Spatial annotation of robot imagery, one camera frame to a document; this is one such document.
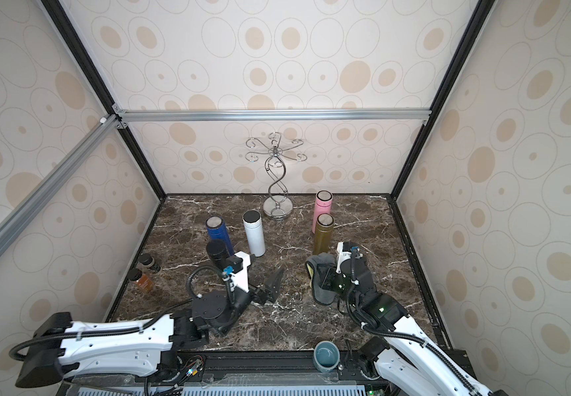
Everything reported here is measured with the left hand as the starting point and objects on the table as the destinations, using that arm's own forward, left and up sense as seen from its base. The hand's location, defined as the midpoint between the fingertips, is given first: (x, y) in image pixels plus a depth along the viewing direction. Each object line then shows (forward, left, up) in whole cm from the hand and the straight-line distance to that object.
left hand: (277, 266), depth 63 cm
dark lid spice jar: (+13, +47, -21) cm, 53 cm away
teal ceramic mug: (-15, -15, -29) cm, 36 cm away
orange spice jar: (+6, +48, -24) cm, 54 cm away
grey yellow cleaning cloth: (+4, -12, -9) cm, 16 cm away
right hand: (+6, -15, -11) cm, 19 cm away
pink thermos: (+31, -15, -10) cm, 36 cm away
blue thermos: (+18, +21, -9) cm, 29 cm away
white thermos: (+21, +9, -14) cm, 27 cm away
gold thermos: (+21, -15, -14) cm, 29 cm away
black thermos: (+8, +19, -7) cm, 22 cm away
